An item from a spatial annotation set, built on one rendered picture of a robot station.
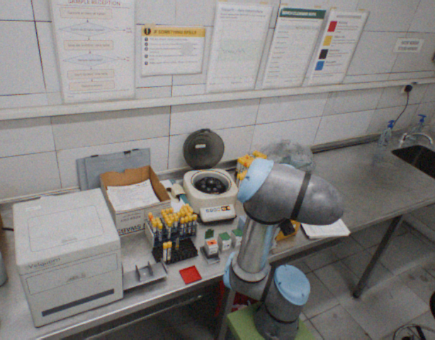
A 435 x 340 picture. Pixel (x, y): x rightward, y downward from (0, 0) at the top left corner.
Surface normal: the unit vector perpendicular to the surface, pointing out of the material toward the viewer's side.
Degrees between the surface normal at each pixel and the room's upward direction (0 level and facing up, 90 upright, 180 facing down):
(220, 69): 93
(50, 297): 90
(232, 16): 94
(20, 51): 90
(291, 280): 9
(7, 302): 0
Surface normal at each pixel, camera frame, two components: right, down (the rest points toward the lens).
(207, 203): 0.33, 0.55
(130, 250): 0.12, -0.83
